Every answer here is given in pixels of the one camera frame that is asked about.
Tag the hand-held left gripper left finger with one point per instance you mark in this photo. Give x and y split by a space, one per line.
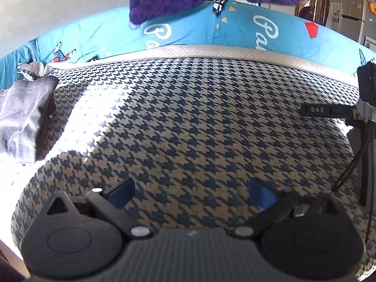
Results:
121 192

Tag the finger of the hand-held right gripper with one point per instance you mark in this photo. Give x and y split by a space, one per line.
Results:
323 109

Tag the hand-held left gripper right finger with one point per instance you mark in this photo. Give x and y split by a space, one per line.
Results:
260 194

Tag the silver refrigerator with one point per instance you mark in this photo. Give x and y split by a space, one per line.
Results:
352 3

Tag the houndstooth bed mat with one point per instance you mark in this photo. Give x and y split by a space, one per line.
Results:
191 117

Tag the grey folded garment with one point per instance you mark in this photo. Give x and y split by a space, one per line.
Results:
23 117

